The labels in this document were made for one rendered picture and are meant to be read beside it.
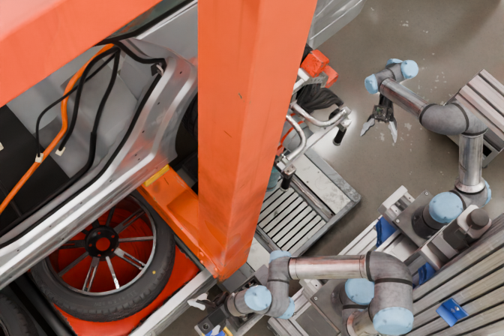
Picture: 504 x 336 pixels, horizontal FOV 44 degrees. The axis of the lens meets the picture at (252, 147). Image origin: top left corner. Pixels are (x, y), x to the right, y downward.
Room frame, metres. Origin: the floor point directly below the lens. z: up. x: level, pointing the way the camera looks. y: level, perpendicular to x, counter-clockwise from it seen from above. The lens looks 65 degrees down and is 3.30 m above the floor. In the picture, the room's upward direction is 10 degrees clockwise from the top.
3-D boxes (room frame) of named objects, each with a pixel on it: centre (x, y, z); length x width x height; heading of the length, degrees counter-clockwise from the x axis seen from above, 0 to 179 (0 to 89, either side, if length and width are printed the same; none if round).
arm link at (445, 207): (0.98, -0.81, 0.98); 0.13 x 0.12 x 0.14; 127
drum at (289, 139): (1.28, -0.15, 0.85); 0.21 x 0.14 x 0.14; 52
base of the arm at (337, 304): (0.59, -0.49, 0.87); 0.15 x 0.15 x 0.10
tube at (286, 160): (1.17, -0.13, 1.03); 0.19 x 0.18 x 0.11; 52
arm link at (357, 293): (0.58, -0.49, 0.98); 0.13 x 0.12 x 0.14; 4
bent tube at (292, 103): (1.33, -0.25, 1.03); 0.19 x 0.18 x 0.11; 52
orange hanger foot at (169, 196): (0.95, 0.31, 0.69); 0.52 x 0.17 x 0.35; 52
